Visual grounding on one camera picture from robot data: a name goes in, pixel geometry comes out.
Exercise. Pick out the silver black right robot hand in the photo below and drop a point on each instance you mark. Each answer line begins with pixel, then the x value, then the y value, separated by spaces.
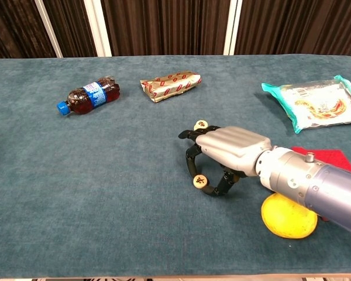
pixel 234 146

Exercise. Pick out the cream chess piece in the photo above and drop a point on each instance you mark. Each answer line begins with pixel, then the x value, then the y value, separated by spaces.
pixel 199 181
pixel 201 123

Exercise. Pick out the gold red snack packet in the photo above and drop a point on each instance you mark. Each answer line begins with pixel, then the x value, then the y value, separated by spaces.
pixel 169 86

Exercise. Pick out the yellow pear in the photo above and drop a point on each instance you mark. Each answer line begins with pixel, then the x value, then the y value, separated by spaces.
pixel 286 219

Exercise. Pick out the teal edged food package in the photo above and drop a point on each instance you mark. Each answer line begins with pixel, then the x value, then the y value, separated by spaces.
pixel 316 105

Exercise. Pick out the red envelope with gold seal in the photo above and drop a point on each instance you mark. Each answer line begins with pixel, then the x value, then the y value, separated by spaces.
pixel 336 159

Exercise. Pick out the dark brown curtain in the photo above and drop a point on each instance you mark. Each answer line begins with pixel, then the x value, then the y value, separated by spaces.
pixel 163 26

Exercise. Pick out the cola bottle with blue label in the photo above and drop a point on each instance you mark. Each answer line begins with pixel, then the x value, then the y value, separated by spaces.
pixel 87 96

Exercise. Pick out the teal velvet tablecloth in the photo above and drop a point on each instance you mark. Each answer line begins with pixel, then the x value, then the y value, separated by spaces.
pixel 76 175

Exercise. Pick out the wide white screen post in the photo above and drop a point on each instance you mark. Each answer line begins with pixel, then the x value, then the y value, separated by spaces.
pixel 232 27
pixel 98 27

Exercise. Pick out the thin white screen post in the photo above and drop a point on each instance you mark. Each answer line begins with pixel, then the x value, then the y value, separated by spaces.
pixel 48 27

